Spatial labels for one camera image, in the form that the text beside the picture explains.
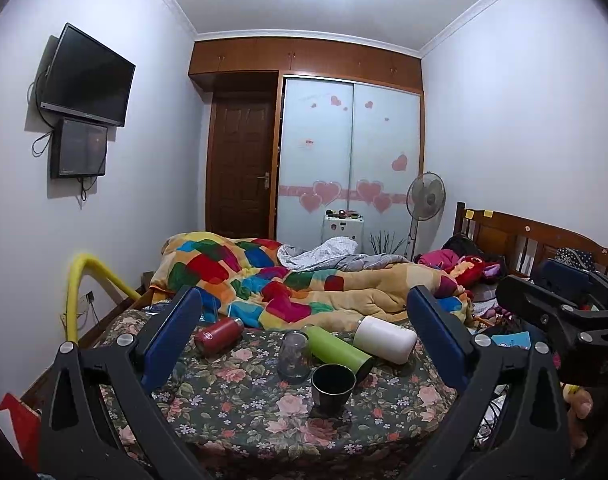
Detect clear glass cup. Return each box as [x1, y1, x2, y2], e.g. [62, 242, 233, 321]
[277, 331, 313, 386]

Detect yellow padded rail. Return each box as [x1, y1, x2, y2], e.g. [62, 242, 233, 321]
[66, 254, 141, 343]

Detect red thermos bottle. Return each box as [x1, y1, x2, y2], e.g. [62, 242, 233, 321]
[194, 317, 245, 357]

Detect black cup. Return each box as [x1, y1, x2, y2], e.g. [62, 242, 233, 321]
[310, 363, 357, 418]

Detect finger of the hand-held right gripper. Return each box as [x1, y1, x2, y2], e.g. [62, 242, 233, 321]
[496, 276, 604, 356]
[534, 258, 608, 311]

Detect colourful patchwork quilt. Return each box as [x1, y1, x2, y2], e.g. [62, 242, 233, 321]
[149, 231, 477, 331]

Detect wooden headboard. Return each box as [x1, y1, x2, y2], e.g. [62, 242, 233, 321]
[454, 201, 608, 286]

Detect brown wooden door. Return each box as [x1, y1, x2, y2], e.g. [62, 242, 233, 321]
[205, 94, 277, 241]

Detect pink cloth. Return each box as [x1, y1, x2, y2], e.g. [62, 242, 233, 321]
[417, 249, 459, 268]

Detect green thermos bottle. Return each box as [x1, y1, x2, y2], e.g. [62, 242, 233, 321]
[302, 325, 376, 378]

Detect white thermos bottle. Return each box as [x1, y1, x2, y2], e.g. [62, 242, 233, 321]
[353, 315, 418, 365]

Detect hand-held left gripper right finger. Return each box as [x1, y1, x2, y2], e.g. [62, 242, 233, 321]
[406, 285, 577, 480]

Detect small wall monitor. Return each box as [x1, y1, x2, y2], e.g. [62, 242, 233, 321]
[50, 118, 108, 179]

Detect black television cable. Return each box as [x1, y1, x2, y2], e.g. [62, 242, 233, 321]
[26, 77, 92, 203]

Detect blue booklet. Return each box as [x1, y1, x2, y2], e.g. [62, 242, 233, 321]
[491, 331, 532, 350]

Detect black bag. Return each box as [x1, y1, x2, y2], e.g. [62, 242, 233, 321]
[441, 233, 484, 261]

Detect floral bed sheet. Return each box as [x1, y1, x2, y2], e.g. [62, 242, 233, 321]
[98, 305, 487, 480]

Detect white appliance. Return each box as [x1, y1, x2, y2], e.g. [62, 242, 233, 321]
[322, 212, 365, 253]

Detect person's right hand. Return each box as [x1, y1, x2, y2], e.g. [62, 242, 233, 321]
[562, 385, 595, 453]

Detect red box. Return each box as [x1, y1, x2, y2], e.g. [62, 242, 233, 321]
[0, 392, 42, 471]

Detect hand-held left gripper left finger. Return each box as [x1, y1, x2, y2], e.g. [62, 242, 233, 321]
[39, 285, 209, 480]

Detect polka dot bag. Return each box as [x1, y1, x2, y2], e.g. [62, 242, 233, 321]
[554, 247, 595, 270]

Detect red plush toy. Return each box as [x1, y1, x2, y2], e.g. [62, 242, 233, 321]
[446, 255, 504, 288]

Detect large wall television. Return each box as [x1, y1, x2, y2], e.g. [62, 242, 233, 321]
[39, 23, 137, 128]

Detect wooden overhead cabinet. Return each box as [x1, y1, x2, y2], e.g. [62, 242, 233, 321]
[189, 37, 423, 93]

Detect standing fan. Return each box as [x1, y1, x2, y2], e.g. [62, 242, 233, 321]
[404, 172, 447, 262]

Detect grey crumpled sheet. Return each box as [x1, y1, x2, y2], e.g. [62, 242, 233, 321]
[277, 237, 415, 272]

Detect white sliding wardrobe with hearts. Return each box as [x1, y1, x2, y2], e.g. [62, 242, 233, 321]
[276, 76, 423, 261]

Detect dark twig plant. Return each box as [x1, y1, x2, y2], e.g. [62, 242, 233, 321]
[368, 230, 407, 256]

